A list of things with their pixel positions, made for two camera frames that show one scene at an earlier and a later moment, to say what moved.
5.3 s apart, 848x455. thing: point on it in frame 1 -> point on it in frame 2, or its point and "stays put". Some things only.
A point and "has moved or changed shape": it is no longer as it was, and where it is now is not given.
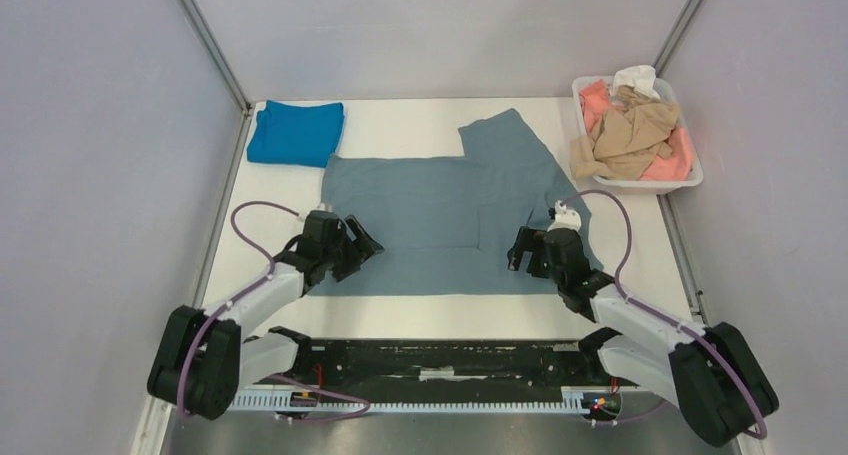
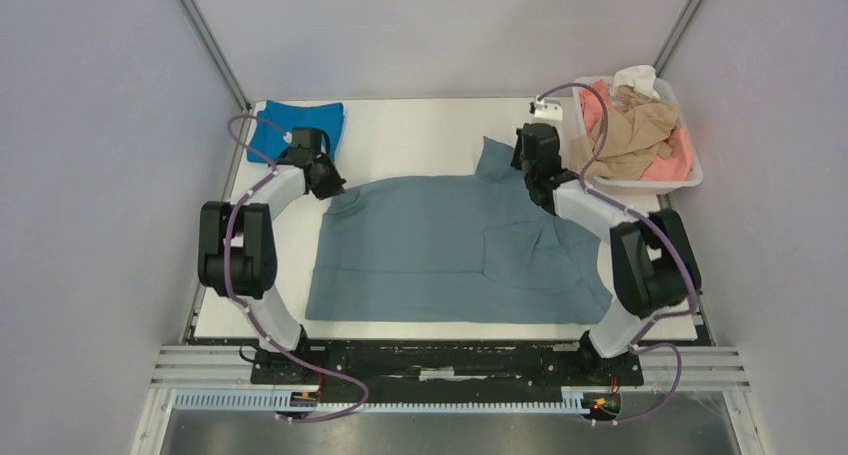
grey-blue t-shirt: [446, 224] has moved or changed shape
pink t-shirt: [676, 161] stays put
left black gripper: [358, 251] -> [334, 187]
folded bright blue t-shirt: [296, 134] stays put
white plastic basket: [659, 187] stays put
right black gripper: [538, 256] -> [539, 191]
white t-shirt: [641, 77] stays put
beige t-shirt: [626, 137] stays put
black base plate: [451, 365] stays put
